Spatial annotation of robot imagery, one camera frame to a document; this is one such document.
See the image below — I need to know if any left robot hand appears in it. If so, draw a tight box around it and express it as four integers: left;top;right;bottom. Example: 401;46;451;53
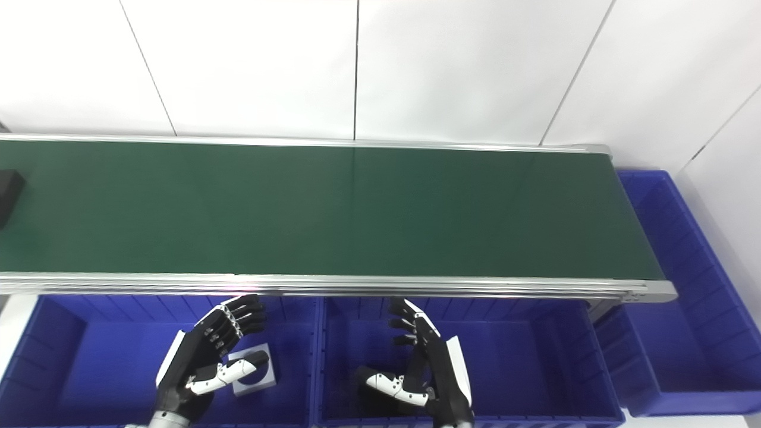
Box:
153;293;271;424

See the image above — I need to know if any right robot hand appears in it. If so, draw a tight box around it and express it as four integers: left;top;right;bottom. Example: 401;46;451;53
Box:
356;297;474;428

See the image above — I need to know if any black cylinder part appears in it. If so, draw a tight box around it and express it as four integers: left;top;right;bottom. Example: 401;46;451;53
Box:
0;169;26;230

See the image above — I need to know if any grey square part with hole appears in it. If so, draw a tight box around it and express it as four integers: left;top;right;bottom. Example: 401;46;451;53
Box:
228;342;278;397

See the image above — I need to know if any blue plastic bin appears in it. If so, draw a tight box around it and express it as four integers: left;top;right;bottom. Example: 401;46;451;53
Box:
0;294;322;428
315;295;626;428
595;169;761;417

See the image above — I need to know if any green conveyor belt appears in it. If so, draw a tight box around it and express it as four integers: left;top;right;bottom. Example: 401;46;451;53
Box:
0;134;678;304
0;141;665;280

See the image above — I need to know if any aluminium conveyor leg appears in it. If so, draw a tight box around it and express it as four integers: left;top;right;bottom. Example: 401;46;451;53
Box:
586;297;625;325

